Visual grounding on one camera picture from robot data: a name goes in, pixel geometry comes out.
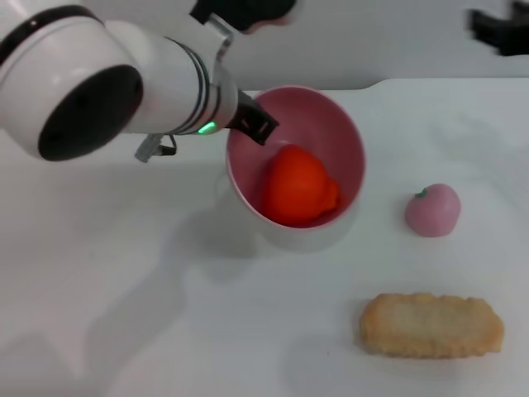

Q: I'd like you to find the pink plastic bowl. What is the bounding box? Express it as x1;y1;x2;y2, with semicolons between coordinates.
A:
224;84;368;230

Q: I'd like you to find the pink toy peach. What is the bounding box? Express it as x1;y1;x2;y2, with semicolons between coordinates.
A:
403;183;462;238

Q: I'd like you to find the orange toy fruit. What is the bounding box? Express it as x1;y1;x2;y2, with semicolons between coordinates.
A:
260;143;343;227

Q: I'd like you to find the golden fried bread toy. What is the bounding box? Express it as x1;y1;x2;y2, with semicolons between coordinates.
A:
359;291;506;360

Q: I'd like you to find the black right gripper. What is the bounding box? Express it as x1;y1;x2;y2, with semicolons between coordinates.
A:
465;1;529;58

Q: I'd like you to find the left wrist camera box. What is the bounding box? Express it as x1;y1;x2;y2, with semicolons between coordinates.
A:
188;0;299;35

